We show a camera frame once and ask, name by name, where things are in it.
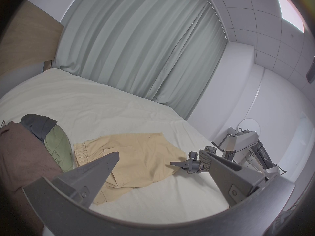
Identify brown garment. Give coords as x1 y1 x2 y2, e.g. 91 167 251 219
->
0 120 64 236

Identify dark grey garment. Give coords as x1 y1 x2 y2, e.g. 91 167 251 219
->
20 114 58 141

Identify beige shorts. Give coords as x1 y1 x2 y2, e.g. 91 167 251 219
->
73 132 187 205

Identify bed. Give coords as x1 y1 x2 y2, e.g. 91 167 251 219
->
0 0 232 230

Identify green garment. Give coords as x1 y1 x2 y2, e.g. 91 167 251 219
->
44 125 74 172

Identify grey-green curtain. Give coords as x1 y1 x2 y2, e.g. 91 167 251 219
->
151 1 228 120
52 0 212 103

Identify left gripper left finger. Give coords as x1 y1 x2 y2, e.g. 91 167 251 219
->
52 152 120 207

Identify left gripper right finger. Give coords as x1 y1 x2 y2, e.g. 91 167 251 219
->
198 150 268 209

